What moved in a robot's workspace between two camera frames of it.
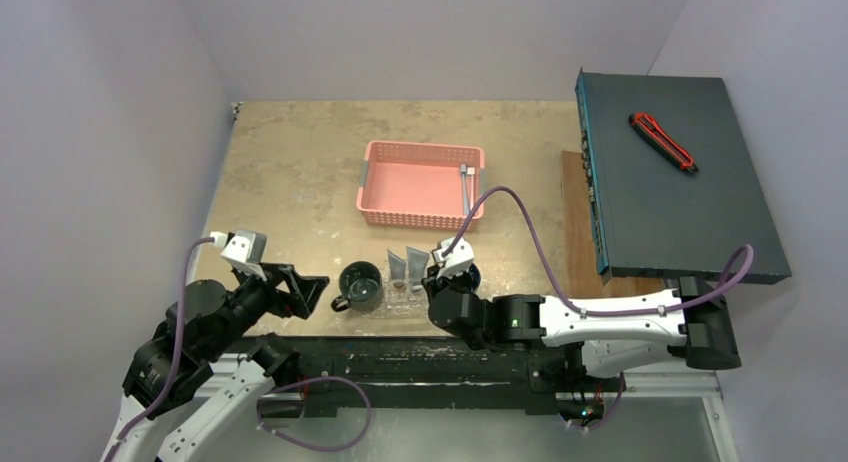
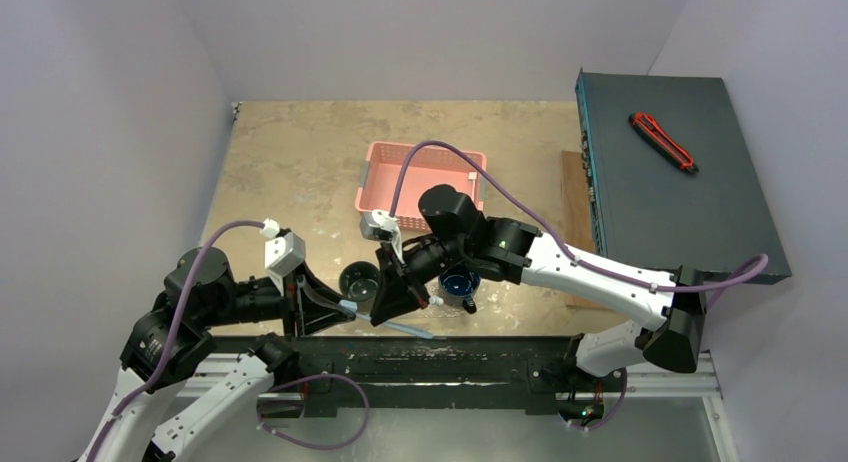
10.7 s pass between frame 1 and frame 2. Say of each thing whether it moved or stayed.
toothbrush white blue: moved
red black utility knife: stayed
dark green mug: stayed
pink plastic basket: stayed
